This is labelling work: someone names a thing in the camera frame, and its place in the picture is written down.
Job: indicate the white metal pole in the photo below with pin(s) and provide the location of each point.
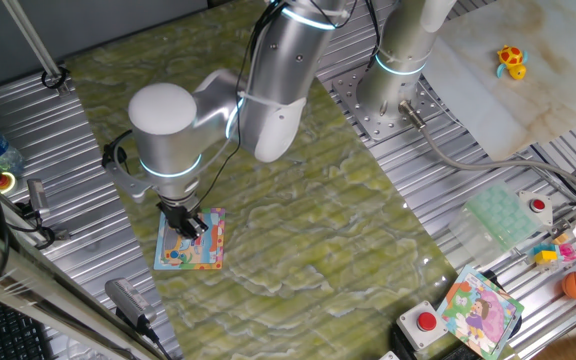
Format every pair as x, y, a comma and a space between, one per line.
33, 45

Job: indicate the small orange block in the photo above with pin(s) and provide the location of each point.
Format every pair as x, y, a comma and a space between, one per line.
560, 239

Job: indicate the colourful building block toy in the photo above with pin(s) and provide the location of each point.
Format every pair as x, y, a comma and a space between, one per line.
547, 256

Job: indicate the grey camera box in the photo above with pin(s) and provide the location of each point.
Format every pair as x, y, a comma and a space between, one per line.
128, 297

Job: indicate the bus picture puzzle board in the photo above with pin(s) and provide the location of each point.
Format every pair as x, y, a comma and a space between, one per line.
205, 250

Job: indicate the small white red button box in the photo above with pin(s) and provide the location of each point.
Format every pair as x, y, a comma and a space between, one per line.
537, 205

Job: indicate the white marble slab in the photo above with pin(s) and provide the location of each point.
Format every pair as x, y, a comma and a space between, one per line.
493, 100

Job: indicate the grey box with red button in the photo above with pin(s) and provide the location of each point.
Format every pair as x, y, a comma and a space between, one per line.
420, 322

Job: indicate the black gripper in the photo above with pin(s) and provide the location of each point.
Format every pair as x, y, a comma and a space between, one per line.
178, 212

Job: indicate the black keyboard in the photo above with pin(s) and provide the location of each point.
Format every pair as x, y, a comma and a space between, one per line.
3, 330

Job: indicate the green marble pattern mat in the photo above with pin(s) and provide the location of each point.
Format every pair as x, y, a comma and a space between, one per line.
293, 200

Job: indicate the aluminium frame beam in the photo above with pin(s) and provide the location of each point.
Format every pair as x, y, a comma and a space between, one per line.
43, 295

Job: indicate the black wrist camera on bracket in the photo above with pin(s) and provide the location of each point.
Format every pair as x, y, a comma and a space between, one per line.
125, 182

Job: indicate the yellow turtle toy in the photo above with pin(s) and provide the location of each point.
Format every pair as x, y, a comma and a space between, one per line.
510, 56

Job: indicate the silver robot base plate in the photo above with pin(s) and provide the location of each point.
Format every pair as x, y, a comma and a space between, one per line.
350, 97

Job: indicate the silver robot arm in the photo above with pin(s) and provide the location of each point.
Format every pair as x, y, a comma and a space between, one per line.
168, 140

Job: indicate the translucent green ice tray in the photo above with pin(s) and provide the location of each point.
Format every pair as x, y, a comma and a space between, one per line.
498, 215

